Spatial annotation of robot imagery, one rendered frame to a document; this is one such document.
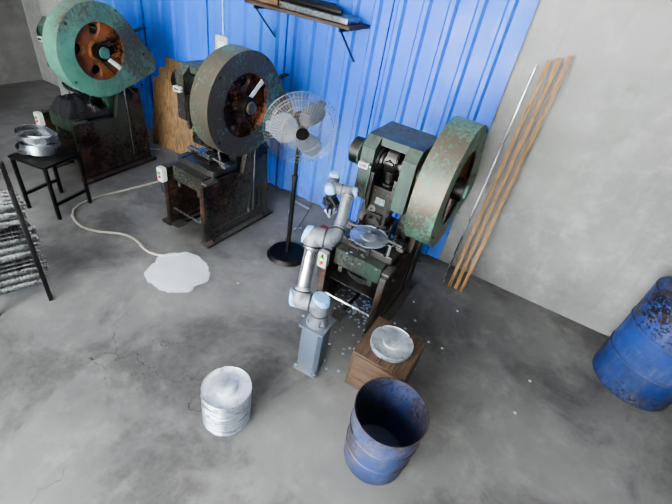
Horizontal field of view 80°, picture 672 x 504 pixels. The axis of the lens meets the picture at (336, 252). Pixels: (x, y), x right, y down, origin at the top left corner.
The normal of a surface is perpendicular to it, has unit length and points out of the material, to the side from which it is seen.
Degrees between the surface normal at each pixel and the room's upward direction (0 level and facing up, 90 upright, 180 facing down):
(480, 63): 90
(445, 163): 53
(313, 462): 0
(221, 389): 0
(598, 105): 90
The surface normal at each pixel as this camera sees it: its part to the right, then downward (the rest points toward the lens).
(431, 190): -0.45, 0.21
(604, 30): -0.51, 0.45
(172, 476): 0.15, -0.79
